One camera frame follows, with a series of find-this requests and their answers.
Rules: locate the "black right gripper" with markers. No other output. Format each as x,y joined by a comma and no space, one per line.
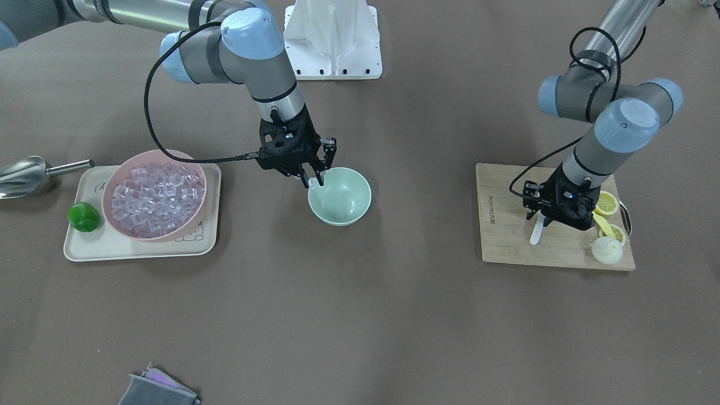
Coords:
328,149

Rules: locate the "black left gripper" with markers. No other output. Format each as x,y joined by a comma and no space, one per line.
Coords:
534,196

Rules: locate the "white ceramic spoon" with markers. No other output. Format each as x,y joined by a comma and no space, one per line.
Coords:
537,229

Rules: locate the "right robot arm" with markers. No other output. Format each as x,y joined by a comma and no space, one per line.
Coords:
207,42

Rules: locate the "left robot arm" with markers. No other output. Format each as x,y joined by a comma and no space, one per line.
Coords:
624,118

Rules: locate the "mint green bowl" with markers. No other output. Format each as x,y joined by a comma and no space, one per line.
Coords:
343,199

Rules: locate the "pile of clear ice cubes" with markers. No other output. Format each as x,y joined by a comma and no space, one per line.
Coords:
156,200

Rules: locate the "pink bowl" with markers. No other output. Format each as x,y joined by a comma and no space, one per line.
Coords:
140,160

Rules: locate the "steel ice scoop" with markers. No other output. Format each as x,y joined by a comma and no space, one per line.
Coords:
34,175

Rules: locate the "bamboo cutting board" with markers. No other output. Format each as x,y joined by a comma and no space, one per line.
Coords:
505,232

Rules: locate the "yellow plastic knife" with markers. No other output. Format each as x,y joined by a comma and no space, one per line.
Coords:
603,224

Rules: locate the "lemon slice stack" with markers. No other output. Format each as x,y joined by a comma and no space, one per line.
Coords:
607,204

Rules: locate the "white steamed bun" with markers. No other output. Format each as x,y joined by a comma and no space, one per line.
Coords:
606,250

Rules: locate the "lemon slice near bun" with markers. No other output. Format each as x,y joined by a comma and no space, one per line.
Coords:
615,231

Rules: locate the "cream plastic tray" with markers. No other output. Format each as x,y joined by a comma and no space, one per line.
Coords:
104,243

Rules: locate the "green lime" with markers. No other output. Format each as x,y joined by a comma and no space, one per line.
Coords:
83,217

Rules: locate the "grey folded cloth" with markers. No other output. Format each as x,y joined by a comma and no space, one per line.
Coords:
154,386

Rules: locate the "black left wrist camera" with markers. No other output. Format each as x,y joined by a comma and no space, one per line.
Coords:
575,209

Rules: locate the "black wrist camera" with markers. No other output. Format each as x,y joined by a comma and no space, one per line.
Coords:
575,209
285,150

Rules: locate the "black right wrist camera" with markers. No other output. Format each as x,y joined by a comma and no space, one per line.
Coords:
285,150

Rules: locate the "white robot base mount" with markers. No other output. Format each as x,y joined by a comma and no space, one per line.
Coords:
333,40

